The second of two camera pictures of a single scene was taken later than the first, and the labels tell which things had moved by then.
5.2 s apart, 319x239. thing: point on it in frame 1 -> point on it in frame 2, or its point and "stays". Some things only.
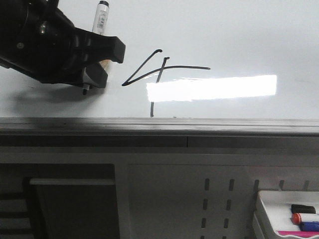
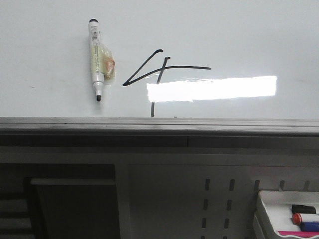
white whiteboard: [188, 59] stays
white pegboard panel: [195, 201] stays
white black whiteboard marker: [99, 27] -> [103, 65]
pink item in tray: [305, 234] stays
